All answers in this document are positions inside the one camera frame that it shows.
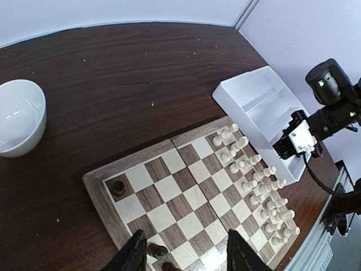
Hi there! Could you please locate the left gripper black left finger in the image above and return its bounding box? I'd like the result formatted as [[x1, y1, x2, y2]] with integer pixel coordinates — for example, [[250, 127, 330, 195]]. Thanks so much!
[[103, 230, 147, 271]]

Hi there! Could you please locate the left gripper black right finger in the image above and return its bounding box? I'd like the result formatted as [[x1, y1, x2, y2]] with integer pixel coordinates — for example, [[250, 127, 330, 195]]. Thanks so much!
[[227, 229, 272, 271]]

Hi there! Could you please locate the right aluminium frame post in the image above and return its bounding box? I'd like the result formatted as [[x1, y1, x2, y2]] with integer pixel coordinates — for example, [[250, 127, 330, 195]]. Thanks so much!
[[232, 0, 259, 30]]

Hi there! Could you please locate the dark brown chess piece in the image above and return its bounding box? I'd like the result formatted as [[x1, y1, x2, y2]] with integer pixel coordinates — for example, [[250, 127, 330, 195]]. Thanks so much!
[[162, 262, 182, 271], [147, 243, 169, 261], [112, 181, 125, 198]]

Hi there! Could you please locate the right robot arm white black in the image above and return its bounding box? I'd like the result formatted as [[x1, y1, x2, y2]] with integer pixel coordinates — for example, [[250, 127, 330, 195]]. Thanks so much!
[[273, 58, 360, 160]]

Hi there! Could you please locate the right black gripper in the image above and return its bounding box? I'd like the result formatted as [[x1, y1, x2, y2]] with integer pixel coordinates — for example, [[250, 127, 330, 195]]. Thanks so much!
[[272, 110, 310, 160]]

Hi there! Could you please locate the wooden chess board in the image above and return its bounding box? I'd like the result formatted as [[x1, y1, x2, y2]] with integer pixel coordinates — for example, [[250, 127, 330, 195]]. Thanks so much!
[[83, 117, 297, 270]]

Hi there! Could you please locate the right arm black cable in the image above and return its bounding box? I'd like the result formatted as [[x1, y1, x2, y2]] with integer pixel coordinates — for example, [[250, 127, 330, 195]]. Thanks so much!
[[301, 152, 347, 197]]

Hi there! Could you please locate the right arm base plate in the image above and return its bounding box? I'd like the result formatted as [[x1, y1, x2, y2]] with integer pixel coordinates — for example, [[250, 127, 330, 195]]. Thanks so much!
[[322, 178, 360, 236]]

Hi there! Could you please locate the row of white chess pieces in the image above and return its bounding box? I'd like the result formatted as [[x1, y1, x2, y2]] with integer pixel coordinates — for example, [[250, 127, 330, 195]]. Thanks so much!
[[203, 124, 300, 251]]

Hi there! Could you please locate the white ceramic bowl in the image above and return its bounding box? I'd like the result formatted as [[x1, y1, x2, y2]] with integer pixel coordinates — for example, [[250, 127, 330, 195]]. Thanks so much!
[[1, 79, 47, 158]]

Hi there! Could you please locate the white plastic compartment tray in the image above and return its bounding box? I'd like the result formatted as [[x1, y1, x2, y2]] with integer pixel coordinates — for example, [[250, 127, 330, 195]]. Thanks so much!
[[212, 65, 305, 185]]

